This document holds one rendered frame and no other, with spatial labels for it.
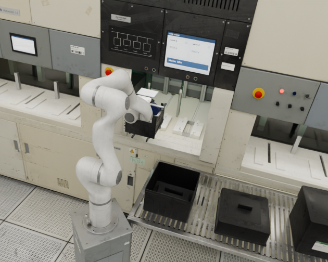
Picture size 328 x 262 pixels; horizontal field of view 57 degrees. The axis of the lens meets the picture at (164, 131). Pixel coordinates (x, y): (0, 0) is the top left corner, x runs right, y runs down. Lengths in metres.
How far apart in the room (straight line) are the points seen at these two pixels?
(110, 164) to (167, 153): 0.83
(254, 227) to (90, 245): 0.88
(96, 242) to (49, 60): 1.26
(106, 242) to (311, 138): 1.69
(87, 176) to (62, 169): 1.25
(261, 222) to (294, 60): 0.92
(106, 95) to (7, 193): 2.05
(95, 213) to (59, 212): 1.26
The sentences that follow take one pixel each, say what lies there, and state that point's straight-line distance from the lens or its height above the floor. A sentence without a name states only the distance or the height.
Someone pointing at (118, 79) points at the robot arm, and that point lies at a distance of 1.44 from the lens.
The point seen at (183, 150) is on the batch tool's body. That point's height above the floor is 0.87.
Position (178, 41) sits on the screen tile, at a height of 1.63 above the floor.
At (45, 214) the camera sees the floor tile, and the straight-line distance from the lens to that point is 2.94.
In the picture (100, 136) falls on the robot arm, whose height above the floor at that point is 1.35.
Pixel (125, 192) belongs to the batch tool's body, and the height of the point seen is 0.31.
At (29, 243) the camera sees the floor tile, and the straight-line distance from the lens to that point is 2.77.
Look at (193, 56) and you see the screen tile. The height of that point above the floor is 1.56.
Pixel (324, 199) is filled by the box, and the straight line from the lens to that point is 1.95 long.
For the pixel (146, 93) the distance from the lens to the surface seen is 2.01.
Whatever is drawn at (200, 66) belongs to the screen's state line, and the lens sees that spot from 1.88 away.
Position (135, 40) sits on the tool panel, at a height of 1.59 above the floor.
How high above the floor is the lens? 2.15
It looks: 33 degrees down
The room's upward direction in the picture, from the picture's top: 7 degrees clockwise
